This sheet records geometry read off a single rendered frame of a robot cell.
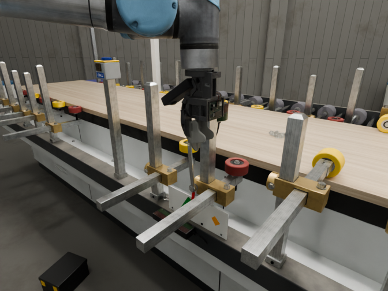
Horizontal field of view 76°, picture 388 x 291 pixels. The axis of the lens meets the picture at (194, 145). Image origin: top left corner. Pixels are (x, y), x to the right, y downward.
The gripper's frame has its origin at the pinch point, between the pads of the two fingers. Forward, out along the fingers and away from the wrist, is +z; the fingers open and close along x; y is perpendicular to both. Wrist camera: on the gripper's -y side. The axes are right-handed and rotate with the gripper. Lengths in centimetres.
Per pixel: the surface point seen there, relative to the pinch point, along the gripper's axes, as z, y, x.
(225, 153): 12.9, -7.2, 26.7
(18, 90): 1, -174, 6
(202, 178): 13.3, -1.9, 6.2
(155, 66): -12, -133, 101
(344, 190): 13.9, 33.7, 27.0
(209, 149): 3.2, 0.5, 6.6
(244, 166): 11.2, 6.1, 17.9
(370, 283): 40, 46, 27
